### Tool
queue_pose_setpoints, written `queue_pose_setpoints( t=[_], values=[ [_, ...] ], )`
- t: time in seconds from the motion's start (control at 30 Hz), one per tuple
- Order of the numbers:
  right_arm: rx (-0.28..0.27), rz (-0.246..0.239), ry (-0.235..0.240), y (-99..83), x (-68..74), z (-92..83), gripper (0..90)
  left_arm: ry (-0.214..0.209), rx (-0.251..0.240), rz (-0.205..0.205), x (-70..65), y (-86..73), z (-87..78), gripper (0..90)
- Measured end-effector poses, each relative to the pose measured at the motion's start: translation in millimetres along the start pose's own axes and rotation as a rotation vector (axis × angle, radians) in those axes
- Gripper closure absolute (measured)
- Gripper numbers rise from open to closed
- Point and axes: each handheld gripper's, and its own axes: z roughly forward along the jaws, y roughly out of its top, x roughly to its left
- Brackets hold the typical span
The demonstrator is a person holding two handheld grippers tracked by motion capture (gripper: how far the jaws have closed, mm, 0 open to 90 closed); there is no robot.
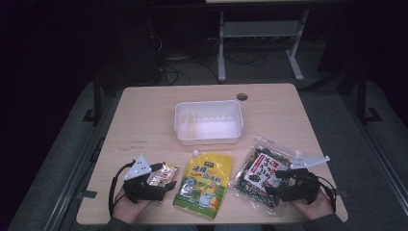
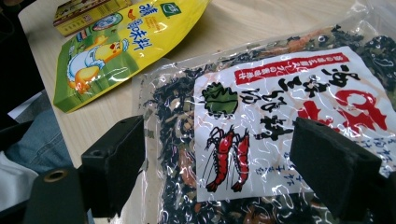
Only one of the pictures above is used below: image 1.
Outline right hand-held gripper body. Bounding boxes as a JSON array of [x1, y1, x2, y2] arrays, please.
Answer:
[[281, 155, 331, 205]]

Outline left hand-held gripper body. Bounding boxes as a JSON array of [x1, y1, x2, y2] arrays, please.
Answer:
[[123, 155, 168, 204]]

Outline red and yellow striped packet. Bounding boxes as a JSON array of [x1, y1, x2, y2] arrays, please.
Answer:
[[147, 162, 180, 187]]

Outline clear bag of seaweed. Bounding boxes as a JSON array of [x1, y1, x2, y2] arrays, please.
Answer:
[[230, 135, 297, 216]]

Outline yellow spout pouch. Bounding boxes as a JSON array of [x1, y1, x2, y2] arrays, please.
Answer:
[[172, 149, 234, 219]]

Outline white plastic container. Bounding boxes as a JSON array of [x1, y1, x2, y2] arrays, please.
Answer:
[[173, 99, 244, 146]]

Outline person's left hand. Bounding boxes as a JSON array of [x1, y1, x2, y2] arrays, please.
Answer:
[[112, 188, 154, 224]]

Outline person's right hand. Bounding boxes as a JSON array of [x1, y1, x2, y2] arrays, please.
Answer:
[[290, 192, 335, 221]]

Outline black metal stand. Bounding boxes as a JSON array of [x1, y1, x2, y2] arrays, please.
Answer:
[[82, 71, 104, 125], [352, 67, 383, 125]]

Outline left hand-held gripper cable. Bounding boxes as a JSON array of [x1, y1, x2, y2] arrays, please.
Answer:
[[108, 159, 137, 219]]

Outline hand-held gripper cable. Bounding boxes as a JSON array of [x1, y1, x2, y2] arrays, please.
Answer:
[[317, 175, 338, 214], [108, 159, 137, 219]]

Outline right hand-held gripper cable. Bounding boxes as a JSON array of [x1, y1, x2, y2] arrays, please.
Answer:
[[317, 175, 338, 214]]

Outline black cables on floor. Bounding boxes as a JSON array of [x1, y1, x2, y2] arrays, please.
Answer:
[[145, 18, 268, 87]]

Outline white metal desk frame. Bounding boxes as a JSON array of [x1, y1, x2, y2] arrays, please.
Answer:
[[217, 9, 311, 83]]

